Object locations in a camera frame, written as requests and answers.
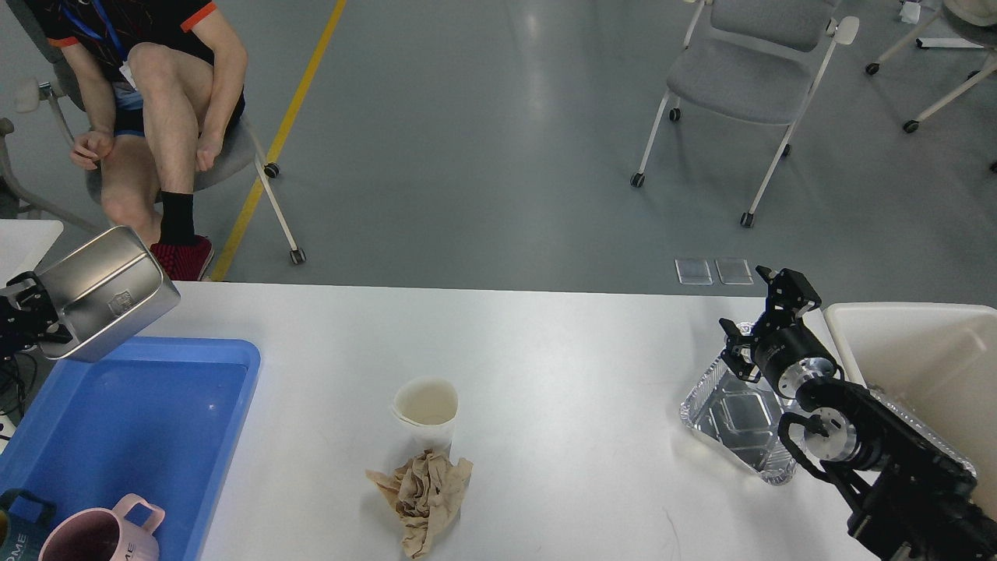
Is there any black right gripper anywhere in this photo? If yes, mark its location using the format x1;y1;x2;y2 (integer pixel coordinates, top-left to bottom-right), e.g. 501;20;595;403
719;266;838;399

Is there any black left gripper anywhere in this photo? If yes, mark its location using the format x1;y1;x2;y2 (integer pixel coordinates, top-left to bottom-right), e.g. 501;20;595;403
1;271;74;359

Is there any stainless steel tray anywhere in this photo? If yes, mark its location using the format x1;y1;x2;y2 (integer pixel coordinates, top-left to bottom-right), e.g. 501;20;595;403
39;226;181;362

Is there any aluminium foil tray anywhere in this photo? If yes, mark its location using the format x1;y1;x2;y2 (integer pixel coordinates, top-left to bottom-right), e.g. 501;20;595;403
678;356;801;485

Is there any pink plastic mug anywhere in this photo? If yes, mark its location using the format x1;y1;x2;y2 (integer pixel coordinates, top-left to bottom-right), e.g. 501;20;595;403
39;493;165;560

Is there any white paper cup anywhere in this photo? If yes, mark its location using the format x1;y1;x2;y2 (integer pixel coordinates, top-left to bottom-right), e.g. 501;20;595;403
391;376;460;453

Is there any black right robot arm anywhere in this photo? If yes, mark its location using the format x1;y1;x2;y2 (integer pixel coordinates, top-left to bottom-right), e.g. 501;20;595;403
720;266;996;560

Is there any floor outlet cover right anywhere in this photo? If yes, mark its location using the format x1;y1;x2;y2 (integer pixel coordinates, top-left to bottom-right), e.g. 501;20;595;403
713;258;754;285

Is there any floor outlet cover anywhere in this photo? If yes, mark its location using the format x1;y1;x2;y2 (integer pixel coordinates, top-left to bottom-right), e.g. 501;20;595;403
713;258;754;285
675;258;713;285

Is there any white side table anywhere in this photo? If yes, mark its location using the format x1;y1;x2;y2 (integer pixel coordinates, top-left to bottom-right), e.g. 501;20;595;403
1;219;64;288

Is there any floor outlet cover left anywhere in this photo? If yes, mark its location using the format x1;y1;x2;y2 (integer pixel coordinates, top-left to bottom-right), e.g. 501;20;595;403
675;258;713;285

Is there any blue plastic tray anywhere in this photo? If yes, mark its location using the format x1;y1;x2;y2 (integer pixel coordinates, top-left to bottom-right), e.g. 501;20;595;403
1;337;260;560

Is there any white plastic bin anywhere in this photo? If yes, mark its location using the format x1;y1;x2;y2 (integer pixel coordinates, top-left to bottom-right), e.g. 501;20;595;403
825;302;996;517

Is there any dark teal mug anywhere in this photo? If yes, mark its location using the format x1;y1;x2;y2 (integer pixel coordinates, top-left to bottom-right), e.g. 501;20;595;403
1;488;57;560

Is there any grey office chair left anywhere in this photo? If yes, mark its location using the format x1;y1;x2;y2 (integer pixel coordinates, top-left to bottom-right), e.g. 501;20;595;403
2;1;307;265

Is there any grey office chair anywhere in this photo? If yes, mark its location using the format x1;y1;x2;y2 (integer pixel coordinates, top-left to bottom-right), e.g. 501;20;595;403
629;1;861;228
2;1;307;265

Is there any grey office chair right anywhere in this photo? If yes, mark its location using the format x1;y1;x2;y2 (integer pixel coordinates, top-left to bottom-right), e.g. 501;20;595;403
629;1;861;228

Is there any person in patterned shirt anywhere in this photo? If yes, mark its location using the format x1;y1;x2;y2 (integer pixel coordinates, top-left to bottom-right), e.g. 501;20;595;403
28;1;247;281

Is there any white chair far right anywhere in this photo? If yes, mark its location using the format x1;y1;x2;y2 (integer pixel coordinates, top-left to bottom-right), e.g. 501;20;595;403
864;0;997;173

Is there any crumpled brown paper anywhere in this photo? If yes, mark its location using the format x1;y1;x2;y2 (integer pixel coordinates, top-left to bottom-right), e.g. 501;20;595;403
365;450;474;560

